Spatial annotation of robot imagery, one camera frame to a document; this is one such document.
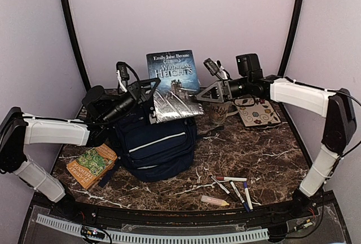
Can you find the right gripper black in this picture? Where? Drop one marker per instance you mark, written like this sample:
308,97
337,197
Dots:
219,86

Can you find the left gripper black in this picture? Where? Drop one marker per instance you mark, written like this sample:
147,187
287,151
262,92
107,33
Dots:
140,96

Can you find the Wuthering Heights blue book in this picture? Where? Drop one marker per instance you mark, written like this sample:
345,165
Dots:
174,97

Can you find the navy blue student backpack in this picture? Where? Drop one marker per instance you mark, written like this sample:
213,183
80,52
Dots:
152,151

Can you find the yellow tip highlighter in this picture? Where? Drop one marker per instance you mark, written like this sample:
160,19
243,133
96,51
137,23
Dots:
214,201

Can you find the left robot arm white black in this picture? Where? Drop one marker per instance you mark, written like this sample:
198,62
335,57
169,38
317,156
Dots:
104,111

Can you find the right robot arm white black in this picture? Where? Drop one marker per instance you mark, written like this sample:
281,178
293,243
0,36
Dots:
333,110

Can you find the cream floral ceramic mug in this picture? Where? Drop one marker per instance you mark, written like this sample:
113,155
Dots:
220,111

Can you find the orange Treehouse book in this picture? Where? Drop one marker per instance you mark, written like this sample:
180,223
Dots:
92,165

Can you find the red cap white marker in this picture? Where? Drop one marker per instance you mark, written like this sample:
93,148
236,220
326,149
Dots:
224,178

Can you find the black white marker middle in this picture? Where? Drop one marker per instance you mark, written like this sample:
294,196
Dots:
237,191

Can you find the black cap white marker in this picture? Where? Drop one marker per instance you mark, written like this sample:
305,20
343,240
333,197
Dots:
220,185

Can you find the blue cap white marker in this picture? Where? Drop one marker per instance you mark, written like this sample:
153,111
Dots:
246,190

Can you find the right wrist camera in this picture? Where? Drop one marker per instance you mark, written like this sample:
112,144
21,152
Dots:
216,69

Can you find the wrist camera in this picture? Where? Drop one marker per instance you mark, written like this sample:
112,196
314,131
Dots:
123,75
216,69

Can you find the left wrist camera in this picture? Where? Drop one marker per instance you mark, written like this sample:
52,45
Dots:
123,75

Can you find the right black frame post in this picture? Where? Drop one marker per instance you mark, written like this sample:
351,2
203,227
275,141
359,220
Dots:
290,37

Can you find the black frame post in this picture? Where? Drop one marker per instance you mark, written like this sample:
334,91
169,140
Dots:
66,7
290,37

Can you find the left black frame post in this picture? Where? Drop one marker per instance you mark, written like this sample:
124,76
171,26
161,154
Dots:
66,7

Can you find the white slotted cable duct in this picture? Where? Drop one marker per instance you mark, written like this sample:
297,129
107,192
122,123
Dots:
149,234

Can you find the black front rail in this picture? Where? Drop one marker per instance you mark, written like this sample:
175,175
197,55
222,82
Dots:
139,207

